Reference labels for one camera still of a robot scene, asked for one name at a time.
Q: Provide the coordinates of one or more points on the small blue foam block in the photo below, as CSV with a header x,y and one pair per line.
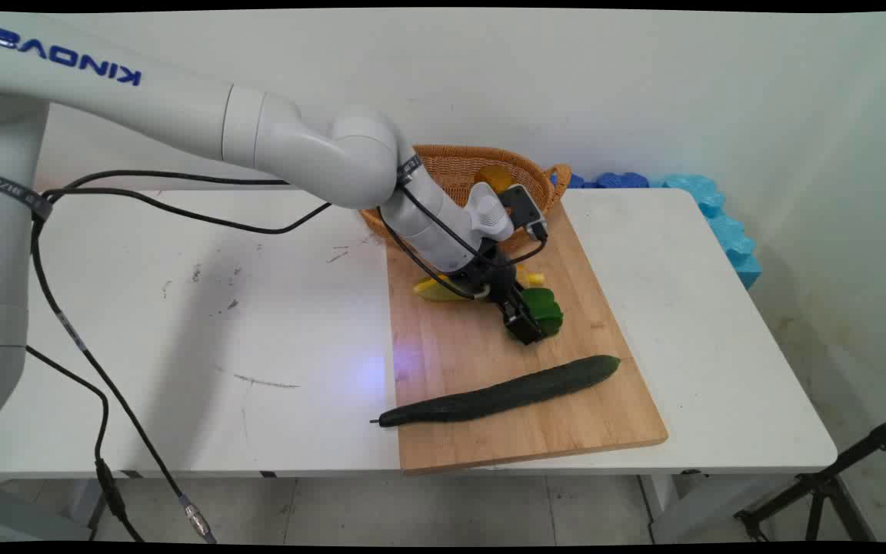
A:
x,y
575,181

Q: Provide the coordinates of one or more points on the black camera tripod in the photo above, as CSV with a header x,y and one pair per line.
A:
x,y
824,483

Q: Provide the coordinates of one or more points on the small yellow vegetable piece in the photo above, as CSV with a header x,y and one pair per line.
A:
x,y
535,278

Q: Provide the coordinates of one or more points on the wooden cutting board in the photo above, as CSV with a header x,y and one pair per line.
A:
x,y
551,415

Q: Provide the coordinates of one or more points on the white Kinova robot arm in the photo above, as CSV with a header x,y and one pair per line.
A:
x,y
104,85

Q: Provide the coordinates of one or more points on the large light blue foam block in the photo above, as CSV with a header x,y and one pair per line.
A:
x,y
727,231

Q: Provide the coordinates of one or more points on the woven wicker basket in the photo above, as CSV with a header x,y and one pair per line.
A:
x,y
451,165

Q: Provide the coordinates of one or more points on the medium blue foam block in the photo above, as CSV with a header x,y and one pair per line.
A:
x,y
621,180

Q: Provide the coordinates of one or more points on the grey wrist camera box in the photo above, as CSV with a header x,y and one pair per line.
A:
x,y
521,206

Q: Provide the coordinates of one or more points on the yellow potato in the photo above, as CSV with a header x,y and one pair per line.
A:
x,y
494,178

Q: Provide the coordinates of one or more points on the long dark green cucumber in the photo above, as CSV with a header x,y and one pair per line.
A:
x,y
504,394

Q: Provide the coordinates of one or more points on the yellow banana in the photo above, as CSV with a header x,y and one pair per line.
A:
x,y
434,289

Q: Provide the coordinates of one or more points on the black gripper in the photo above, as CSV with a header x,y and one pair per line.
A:
x,y
483,275

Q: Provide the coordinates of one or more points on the green bell pepper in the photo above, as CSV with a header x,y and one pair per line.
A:
x,y
547,308

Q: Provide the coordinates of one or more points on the white table leg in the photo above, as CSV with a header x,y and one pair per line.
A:
x,y
677,508

